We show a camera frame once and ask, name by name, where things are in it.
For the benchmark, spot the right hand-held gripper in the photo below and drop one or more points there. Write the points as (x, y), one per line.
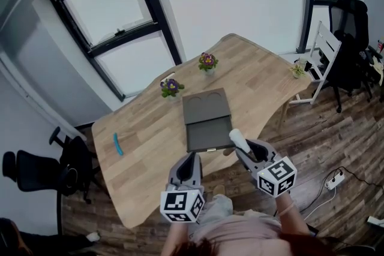
(277, 178)

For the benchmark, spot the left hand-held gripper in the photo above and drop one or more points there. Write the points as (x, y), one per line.
(180, 204)

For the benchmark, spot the small white cylinder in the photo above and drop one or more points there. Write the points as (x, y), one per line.
(240, 141)

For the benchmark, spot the grey drawer box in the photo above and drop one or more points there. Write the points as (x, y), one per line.
(204, 111)

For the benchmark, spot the person's right forearm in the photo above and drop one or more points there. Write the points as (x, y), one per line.
(290, 220)

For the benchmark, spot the person's left forearm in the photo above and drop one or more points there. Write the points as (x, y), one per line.
(177, 236)

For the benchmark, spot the person's beige shoe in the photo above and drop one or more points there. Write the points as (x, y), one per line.
(219, 189)

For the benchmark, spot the person's grey trousers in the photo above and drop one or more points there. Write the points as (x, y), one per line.
(220, 204)

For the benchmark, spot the wooden table leg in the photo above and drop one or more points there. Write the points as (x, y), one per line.
(283, 114)

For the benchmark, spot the person's pink shirt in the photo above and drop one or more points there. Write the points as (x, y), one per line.
(240, 228)

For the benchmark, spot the blue plastic stick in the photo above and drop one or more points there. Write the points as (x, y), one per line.
(118, 144)

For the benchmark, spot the white power strip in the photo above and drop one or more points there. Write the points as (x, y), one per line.
(375, 220)
(336, 180)

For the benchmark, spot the purple flower potted plant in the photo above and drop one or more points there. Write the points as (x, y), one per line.
(171, 88)

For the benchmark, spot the small green potted plant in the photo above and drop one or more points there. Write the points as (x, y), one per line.
(297, 70)

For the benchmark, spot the pink flower potted plant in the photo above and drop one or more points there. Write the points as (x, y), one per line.
(207, 63)

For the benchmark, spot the white folding chair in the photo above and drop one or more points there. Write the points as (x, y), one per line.
(327, 39)

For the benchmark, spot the black office chair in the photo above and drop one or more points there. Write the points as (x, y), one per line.
(349, 48)
(33, 171)

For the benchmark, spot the cream cloth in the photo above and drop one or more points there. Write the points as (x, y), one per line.
(379, 69)

